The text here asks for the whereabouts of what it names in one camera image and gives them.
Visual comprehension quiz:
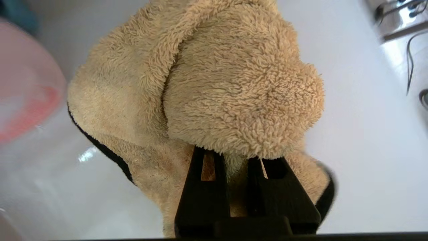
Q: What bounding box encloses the thin dark wire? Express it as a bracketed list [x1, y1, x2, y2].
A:
[406, 31, 428, 96]

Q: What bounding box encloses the pink hand soap pump bottle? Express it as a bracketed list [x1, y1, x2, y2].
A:
[0, 20, 67, 145]

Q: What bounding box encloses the yellow cloth with black trim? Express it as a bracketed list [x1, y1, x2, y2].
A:
[67, 0, 336, 238]

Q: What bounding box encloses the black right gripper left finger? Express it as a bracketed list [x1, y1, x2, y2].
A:
[174, 146, 232, 239]

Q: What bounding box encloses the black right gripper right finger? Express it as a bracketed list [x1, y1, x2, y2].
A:
[247, 156, 322, 235]

